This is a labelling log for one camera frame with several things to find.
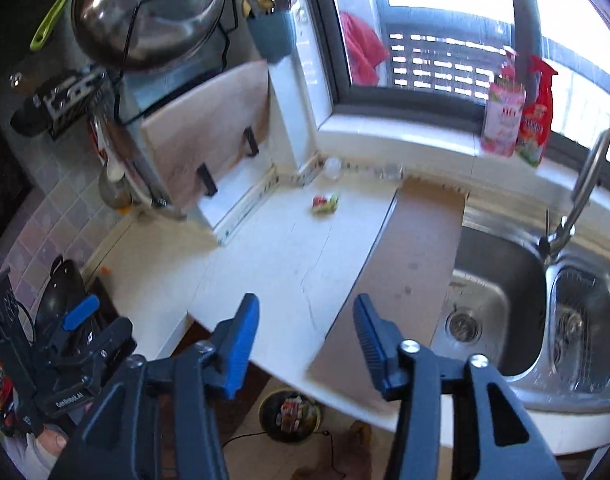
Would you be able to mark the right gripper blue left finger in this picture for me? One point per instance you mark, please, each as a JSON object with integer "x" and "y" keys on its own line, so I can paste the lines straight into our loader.
{"x": 211, "y": 370}

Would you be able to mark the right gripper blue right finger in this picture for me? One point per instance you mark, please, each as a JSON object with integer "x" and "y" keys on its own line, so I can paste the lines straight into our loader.
{"x": 403, "y": 370}

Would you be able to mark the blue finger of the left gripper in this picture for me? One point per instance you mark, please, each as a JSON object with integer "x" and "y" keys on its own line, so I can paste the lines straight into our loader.
{"x": 87, "y": 367}
{"x": 78, "y": 315}

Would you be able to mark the black round trash bin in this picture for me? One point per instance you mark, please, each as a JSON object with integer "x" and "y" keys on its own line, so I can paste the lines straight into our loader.
{"x": 288, "y": 416}

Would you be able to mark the steel kitchen faucet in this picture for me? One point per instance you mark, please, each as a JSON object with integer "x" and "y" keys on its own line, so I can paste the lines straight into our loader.
{"x": 551, "y": 244}

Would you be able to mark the person left hand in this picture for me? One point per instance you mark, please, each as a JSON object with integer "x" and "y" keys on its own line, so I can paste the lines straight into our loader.
{"x": 35, "y": 457}

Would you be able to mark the black wok pan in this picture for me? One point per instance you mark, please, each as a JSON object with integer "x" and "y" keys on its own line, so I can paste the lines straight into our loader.
{"x": 63, "y": 292}

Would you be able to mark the flat brown cardboard sheet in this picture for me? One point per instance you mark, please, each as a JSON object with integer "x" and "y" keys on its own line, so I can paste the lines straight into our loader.
{"x": 406, "y": 276}

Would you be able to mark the mesh strainer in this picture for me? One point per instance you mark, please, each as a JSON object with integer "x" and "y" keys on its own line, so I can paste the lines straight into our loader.
{"x": 112, "y": 186}

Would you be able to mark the stainless steel double sink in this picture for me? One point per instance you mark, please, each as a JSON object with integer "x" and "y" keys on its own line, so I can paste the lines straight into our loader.
{"x": 543, "y": 323}

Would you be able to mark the green red snack wrapper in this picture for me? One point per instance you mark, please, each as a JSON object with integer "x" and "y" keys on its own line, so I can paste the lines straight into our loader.
{"x": 323, "y": 204}

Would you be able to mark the wooden cutting board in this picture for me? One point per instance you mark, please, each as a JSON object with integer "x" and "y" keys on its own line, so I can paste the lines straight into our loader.
{"x": 205, "y": 127}

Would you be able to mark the pink refill pouch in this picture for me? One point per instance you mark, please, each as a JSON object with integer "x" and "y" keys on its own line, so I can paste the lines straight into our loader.
{"x": 503, "y": 109}

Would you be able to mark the red spray bottle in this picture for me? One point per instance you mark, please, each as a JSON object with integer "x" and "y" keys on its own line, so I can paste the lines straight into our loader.
{"x": 535, "y": 127}

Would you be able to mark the steel pot lid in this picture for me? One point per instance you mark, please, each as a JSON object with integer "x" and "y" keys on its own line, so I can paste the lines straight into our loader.
{"x": 139, "y": 35}

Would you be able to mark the red cloth outside window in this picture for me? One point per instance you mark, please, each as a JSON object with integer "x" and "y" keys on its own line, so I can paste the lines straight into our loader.
{"x": 365, "y": 50}

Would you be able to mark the blue-grey utensil holder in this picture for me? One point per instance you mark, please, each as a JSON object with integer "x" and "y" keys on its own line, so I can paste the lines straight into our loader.
{"x": 274, "y": 35}

